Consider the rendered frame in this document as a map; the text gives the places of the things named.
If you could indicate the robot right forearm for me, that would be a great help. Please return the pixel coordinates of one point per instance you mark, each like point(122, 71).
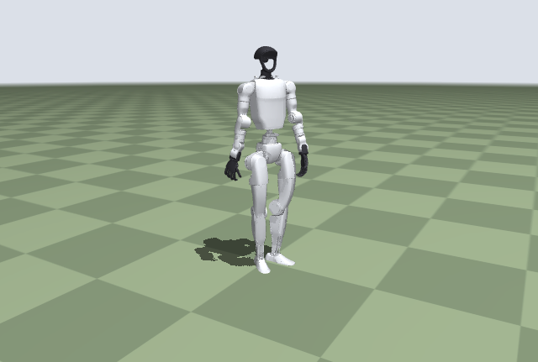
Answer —
point(239, 139)

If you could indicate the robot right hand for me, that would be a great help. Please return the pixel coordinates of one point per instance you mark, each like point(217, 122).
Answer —
point(232, 167)

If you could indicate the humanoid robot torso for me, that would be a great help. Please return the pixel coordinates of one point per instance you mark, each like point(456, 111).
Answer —
point(268, 111)

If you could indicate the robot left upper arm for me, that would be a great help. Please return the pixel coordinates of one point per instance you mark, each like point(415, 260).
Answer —
point(291, 103)

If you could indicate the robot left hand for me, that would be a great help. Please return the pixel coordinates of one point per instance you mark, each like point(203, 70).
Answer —
point(304, 160)

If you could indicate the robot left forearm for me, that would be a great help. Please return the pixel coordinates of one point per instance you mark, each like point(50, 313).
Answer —
point(299, 135)

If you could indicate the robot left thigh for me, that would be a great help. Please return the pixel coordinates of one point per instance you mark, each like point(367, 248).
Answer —
point(286, 182)

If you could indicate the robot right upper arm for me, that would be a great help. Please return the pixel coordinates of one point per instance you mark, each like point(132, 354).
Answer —
point(244, 91)

